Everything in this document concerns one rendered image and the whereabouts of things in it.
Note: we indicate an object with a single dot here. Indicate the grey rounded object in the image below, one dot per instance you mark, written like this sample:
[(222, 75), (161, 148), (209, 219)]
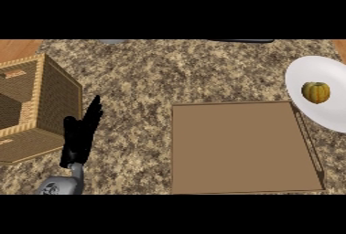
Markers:
[(111, 40)]

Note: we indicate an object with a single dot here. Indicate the white round plate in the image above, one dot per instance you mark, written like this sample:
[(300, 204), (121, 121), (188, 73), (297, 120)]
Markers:
[(322, 97)]

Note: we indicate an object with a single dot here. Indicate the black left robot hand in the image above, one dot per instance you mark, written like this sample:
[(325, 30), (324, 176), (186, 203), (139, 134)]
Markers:
[(80, 134)]

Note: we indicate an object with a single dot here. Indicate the brown flat tray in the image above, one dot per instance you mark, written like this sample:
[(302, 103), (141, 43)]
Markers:
[(243, 146)]

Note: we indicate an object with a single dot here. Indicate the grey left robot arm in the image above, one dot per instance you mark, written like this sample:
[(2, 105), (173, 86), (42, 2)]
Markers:
[(67, 182)]

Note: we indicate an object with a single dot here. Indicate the yellow green squash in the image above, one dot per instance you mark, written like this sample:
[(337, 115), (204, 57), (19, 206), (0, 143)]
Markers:
[(315, 92)]

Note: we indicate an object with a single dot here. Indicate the woven wicker basket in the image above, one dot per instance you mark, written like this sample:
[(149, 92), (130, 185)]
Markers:
[(36, 106)]

